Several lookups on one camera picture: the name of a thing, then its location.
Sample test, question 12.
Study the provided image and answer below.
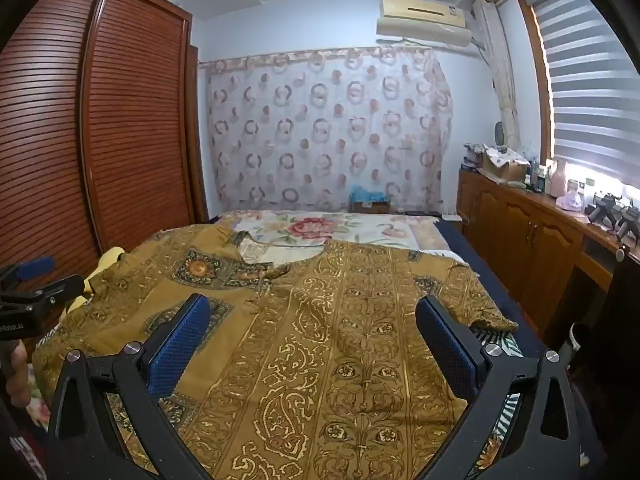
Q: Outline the person's dark printed clothing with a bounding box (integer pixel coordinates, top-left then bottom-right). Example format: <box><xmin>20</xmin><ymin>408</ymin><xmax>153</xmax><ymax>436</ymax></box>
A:
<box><xmin>0</xmin><ymin>399</ymin><xmax>49</xmax><ymax>480</ymax></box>

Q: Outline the grey striped window blind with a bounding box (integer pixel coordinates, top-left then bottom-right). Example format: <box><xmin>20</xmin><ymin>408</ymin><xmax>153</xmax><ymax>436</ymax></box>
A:
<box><xmin>530</xmin><ymin>0</ymin><xmax>640</xmax><ymax>172</ymax></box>

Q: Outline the person's left hand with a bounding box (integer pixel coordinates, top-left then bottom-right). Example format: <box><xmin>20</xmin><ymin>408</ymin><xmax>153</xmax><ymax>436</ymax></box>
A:
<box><xmin>0</xmin><ymin>340</ymin><xmax>34</xmax><ymax>409</ymax></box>

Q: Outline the gold patterned shirt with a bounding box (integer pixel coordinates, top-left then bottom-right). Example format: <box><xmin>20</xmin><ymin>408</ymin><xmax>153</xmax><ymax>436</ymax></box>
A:
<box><xmin>32</xmin><ymin>223</ymin><xmax>521</xmax><ymax>480</ymax></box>

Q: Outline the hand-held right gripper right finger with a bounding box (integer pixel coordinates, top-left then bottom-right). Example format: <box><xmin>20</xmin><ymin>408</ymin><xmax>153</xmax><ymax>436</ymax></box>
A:
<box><xmin>415</xmin><ymin>296</ymin><xmax>583</xmax><ymax>480</ymax></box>

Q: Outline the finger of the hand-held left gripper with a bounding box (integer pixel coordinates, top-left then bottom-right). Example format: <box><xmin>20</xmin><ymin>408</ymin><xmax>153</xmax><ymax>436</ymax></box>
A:
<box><xmin>0</xmin><ymin>256</ymin><xmax>56</xmax><ymax>282</ymax></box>
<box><xmin>0</xmin><ymin>274</ymin><xmax>86</xmax><ymax>312</ymax></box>

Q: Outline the pink vase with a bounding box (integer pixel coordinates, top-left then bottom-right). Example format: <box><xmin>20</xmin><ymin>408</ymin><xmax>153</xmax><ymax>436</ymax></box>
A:
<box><xmin>550</xmin><ymin>160</ymin><xmax>569</xmax><ymax>196</ymax></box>

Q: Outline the floral blanket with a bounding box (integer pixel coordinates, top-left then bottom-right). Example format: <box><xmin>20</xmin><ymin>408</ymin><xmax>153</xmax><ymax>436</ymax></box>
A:
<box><xmin>220</xmin><ymin>210</ymin><xmax>442</xmax><ymax>262</ymax></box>

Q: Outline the wooden sideboard cabinet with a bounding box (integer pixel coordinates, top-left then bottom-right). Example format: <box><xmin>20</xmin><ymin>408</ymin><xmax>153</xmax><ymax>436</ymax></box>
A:
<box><xmin>457</xmin><ymin>167</ymin><xmax>640</xmax><ymax>356</ymax></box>

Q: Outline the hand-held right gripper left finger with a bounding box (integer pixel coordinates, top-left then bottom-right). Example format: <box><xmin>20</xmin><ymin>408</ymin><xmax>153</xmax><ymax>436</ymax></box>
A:
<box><xmin>47</xmin><ymin>294</ymin><xmax>211</xmax><ymax>480</ymax></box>

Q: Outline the wooden headboard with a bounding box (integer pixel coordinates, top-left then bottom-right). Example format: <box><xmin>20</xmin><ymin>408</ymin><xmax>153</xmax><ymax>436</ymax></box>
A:
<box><xmin>0</xmin><ymin>0</ymin><xmax>211</xmax><ymax>356</ymax></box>

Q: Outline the dark chair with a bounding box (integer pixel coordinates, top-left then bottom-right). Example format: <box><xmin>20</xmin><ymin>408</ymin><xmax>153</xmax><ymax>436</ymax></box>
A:
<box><xmin>564</xmin><ymin>245</ymin><xmax>640</xmax><ymax>480</ymax></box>

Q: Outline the open cardboard box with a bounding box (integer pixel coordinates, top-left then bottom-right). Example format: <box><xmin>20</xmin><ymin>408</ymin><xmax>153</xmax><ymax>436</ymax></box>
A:
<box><xmin>480</xmin><ymin>149</ymin><xmax>532</xmax><ymax>184</ymax></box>

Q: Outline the wall air conditioner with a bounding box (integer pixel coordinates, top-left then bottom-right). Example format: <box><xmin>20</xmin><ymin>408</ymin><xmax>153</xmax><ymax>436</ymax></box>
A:
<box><xmin>376</xmin><ymin>0</ymin><xmax>473</xmax><ymax>47</ymax></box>

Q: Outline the pink container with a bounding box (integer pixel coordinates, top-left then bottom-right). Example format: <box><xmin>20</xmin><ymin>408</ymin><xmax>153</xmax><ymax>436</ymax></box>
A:
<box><xmin>557</xmin><ymin>180</ymin><xmax>587</xmax><ymax>211</ymax></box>

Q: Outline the beige tied curtain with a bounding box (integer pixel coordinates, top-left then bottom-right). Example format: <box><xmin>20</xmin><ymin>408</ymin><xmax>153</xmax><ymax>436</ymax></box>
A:
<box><xmin>472</xmin><ymin>0</ymin><xmax>522</xmax><ymax>150</ymax></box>

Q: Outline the blue plastic bag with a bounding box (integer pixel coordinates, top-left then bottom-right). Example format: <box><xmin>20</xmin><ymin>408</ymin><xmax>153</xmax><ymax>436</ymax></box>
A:
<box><xmin>349</xmin><ymin>185</ymin><xmax>392</xmax><ymax>204</ymax></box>

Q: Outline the sheer ring-patterned curtain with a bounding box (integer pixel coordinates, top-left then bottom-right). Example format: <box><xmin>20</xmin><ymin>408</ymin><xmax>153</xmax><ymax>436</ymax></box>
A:
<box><xmin>199</xmin><ymin>45</ymin><xmax>454</xmax><ymax>217</ymax></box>

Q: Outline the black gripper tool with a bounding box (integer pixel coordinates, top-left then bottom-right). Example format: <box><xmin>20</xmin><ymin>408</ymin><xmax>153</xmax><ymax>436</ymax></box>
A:
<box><xmin>617</xmin><ymin>200</ymin><xmax>640</xmax><ymax>246</ymax></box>
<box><xmin>589</xmin><ymin>192</ymin><xmax>624</xmax><ymax>231</ymax></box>

